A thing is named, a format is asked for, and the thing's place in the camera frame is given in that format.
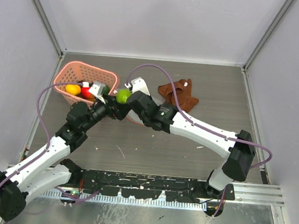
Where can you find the clear zip top bag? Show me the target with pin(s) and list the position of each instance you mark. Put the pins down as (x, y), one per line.
(133, 117)

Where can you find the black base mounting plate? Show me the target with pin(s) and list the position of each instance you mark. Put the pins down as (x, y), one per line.
(139, 186)

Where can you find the brown cloth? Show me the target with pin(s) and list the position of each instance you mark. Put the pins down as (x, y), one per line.
(183, 89)

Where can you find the red tomato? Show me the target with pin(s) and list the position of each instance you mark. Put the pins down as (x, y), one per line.
(85, 93)

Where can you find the aluminium frame rail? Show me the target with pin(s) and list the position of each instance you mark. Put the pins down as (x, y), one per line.
(258, 194)

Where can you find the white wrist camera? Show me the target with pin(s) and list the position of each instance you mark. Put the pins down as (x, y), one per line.
(138, 84)
(96, 89)

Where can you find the white slotted cable duct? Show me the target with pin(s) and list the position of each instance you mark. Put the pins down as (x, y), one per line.
(159, 203)

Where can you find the light green apple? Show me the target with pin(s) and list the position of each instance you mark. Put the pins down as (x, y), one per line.
(123, 95)

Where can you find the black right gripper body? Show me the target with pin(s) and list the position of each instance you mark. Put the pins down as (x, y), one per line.
(145, 120)

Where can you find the pink plastic basket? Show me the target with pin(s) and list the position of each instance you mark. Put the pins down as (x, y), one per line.
(77, 71)

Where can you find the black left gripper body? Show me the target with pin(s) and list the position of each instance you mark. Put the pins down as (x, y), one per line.
(109, 110)

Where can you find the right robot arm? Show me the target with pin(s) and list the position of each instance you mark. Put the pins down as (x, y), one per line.
(236, 149)

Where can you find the dark green lime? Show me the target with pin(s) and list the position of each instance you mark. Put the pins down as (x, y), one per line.
(106, 90)

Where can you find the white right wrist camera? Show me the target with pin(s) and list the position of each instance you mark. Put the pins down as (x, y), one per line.
(138, 84)

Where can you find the orange yellow fruit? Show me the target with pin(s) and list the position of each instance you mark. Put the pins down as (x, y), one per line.
(74, 90)

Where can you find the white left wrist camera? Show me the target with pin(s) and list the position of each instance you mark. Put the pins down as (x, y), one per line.
(96, 89)

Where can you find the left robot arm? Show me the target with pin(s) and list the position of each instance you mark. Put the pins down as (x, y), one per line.
(49, 166)

